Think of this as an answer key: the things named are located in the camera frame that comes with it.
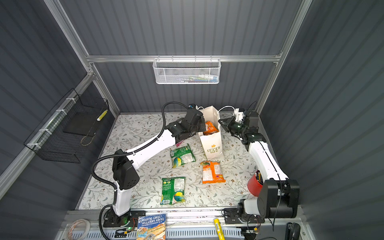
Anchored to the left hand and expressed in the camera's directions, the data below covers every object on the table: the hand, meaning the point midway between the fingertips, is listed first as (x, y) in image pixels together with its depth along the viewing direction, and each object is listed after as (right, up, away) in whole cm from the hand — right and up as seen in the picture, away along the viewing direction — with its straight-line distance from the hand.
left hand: (204, 122), depth 82 cm
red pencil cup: (+29, -35, +3) cm, 46 cm away
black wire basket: (-69, -9, -18) cm, 72 cm away
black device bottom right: (+38, -50, -16) cm, 65 cm away
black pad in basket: (-63, -1, -7) cm, 63 cm away
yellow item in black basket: (-57, +3, -1) cm, 57 cm away
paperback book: (-26, -50, -13) cm, 58 cm away
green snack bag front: (-17, -38, -1) cm, 41 cm away
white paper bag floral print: (+4, -12, -1) cm, 13 cm away
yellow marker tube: (+6, -52, -14) cm, 55 cm away
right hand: (+8, 0, -3) cm, 9 cm away
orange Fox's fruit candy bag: (+4, -4, +7) cm, 9 cm away
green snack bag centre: (-14, -21, +12) cm, 28 cm away
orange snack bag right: (+5, -29, +4) cm, 30 cm away
